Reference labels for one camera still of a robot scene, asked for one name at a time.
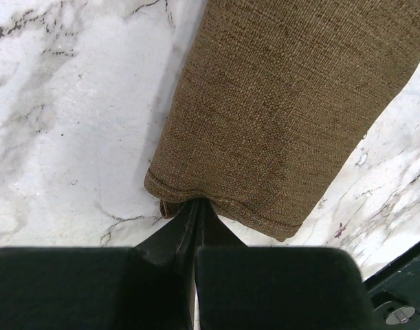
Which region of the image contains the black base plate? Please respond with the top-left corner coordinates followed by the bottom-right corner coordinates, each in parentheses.
top-left (365, 242), bottom-right (420, 329)

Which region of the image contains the brown cloth napkin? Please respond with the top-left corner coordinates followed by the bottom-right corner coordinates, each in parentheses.
top-left (144, 1), bottom-right (420, 241)

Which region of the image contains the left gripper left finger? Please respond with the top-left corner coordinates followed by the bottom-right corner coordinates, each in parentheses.
top-left (0, 201), bottom-right (199, 329)

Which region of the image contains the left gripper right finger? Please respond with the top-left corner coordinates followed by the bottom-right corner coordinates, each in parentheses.
top-left (195, 199), bottom-right (377, 330)

